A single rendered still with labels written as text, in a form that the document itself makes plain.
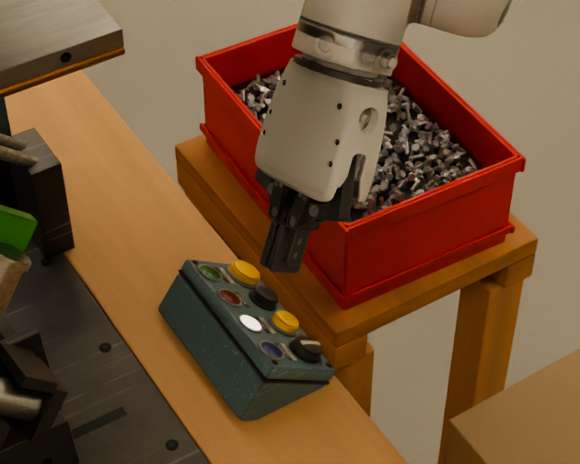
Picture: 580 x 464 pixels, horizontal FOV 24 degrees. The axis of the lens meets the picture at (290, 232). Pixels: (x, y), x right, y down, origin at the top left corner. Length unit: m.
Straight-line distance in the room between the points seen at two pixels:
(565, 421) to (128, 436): 0.36
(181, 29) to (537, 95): 0.81
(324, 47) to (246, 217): 0.44
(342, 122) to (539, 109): 1.87
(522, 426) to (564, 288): 1.42
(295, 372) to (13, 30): 0.38
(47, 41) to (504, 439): 0.50
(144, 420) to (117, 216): 0.25
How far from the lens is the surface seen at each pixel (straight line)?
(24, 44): 1.16
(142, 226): 1.31
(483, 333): 1.53
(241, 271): 1.20
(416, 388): 2.33
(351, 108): 1.05
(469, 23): 1.05
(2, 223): 1.04
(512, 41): 3.08
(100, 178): 1.36
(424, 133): 1.43
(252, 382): 1.12
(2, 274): 1.02
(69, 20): 1.18
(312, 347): 1.15
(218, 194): 1.48
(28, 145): 1.25
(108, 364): 1.19
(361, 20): 1.04
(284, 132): 1.09
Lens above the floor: 1.81
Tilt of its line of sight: 45 degrees down
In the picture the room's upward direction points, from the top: straight up
